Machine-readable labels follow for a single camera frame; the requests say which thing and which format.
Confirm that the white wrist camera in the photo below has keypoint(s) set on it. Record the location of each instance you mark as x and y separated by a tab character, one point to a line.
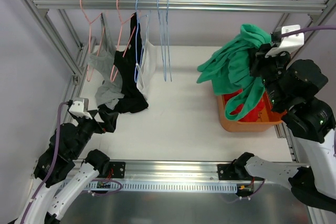
287	39
79	109

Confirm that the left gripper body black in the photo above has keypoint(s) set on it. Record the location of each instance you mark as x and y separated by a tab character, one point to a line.
97	120

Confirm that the orange plastic basket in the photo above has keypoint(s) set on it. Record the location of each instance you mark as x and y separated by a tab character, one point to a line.
266	118

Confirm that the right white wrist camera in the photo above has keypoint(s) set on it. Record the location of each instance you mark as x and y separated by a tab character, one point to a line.
287	39

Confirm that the front aluminium rail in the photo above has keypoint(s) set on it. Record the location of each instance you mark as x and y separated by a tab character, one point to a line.
171	171

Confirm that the white tank top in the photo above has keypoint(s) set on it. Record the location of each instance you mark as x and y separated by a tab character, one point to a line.
148	64

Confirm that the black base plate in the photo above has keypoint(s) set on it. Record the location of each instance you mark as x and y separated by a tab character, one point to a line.
226	171
116	169

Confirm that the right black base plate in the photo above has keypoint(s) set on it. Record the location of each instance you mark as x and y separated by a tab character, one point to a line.
226	171

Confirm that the light blue hanger with green top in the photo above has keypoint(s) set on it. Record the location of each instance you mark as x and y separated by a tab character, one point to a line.
161	40

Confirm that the black tank top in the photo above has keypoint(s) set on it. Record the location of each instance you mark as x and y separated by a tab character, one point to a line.
124	61

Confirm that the aluminium hanging rail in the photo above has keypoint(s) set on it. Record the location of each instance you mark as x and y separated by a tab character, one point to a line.
189	5

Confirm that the pink hanger left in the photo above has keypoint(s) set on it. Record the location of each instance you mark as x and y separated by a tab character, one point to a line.
89	70

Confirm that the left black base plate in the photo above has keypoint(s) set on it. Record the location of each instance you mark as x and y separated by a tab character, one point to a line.
116	169

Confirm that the red tank top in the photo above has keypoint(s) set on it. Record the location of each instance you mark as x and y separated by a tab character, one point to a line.
253	115

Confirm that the right aluminium frame post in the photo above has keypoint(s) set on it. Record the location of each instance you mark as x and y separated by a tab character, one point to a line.
302	24

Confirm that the grey tank top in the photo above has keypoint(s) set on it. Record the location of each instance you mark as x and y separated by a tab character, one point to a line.
109	93

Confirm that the light blue hanger with white top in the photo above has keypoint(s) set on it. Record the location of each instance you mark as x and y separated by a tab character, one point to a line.
138	46

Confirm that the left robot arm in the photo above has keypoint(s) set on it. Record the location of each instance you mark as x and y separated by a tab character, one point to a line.
48	201

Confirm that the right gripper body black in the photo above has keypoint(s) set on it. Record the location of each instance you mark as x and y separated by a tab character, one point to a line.
261	60

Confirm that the pink hanger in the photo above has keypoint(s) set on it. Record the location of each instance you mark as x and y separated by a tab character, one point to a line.
89	70
114	70

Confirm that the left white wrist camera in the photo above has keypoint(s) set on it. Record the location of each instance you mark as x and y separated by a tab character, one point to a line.
79	109

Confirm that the green tank top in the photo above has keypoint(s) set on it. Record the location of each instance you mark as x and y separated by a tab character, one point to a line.
228	70

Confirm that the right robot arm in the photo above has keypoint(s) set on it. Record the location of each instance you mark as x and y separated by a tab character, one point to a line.
291	87

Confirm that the white slotted cable duct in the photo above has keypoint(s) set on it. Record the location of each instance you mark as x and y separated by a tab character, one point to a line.
203	187

